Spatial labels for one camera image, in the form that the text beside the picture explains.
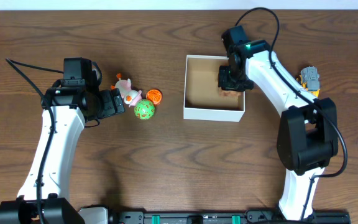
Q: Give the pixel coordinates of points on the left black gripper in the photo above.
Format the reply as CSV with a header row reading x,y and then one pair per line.
x,y
114,101

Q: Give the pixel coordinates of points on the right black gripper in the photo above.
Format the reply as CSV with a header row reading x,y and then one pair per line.
x,y
226,84

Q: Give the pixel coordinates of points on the brown plush teddy bear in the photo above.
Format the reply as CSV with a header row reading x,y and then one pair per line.
x,y
229,93

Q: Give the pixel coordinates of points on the pink and white duck toy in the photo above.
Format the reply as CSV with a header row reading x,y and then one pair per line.
x,y
130,97

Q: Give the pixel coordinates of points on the grey and yellow toy truck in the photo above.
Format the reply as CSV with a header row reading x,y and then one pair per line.
x,y
309,80

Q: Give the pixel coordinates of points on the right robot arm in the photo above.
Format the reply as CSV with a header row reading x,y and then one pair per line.
x,y
307,139

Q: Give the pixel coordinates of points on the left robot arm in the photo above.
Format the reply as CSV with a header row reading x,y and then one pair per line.
x,y
68,106

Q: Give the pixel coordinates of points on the green ball with orange marks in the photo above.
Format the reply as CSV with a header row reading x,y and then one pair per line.
x,y
144,109

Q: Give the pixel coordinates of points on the white open box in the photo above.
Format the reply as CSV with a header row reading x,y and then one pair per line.
x,y
201,99

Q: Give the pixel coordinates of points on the orange round toy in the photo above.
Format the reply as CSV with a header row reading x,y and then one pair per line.
x,y
155,96

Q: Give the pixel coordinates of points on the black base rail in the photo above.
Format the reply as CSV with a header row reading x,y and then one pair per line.
x,y
235,217

